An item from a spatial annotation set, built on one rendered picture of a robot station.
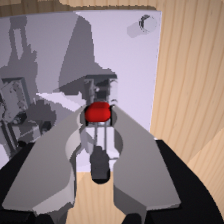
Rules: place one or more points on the pale grey fixture plate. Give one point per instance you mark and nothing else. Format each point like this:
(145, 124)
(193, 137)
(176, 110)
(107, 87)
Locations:
(54, 51)

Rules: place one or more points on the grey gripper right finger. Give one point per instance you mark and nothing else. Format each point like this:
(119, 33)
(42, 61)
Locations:
(150, 179)

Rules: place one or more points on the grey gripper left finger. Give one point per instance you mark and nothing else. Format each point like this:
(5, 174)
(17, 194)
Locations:
(39, 179)

